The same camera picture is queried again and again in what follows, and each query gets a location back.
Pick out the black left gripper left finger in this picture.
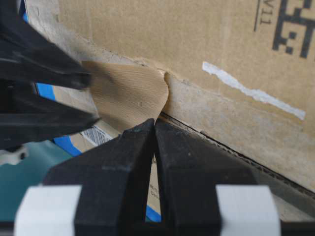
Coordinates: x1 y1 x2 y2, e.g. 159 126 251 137
14 118 156 236

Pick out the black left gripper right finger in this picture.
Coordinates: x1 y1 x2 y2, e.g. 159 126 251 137
154 118 281 236

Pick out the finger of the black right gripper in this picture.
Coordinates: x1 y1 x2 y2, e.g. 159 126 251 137
0 0 92 90
0 83 99 149

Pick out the brown packing tape strip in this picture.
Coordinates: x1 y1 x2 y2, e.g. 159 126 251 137
82 61 169 132

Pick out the brown cardboard box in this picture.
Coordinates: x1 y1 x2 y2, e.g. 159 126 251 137
26 0 315 221

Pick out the white paper label remnant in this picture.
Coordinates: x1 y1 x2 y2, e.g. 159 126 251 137
202 61 306 120

